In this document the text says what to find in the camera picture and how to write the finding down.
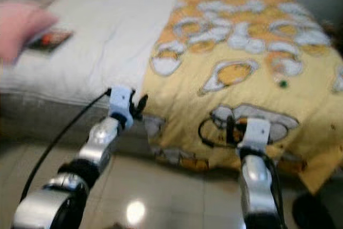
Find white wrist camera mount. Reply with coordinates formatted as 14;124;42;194
109;85;136;128
238;118;271;152

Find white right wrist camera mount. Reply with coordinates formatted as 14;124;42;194
238;118;271;152

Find black round object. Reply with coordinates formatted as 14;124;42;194
292;191;343;229

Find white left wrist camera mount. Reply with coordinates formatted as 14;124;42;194
109;85;136;128

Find black right gripper cable loop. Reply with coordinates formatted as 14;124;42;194
198;116;228;148

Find dark book with red print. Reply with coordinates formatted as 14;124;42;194
27;28;74;54

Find yellow orange patterned blanket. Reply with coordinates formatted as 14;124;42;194
142;0;343;195

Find pink pillow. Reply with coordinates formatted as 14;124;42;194
0;0;58;68

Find bed with white sheet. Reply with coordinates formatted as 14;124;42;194
0;0;343;160

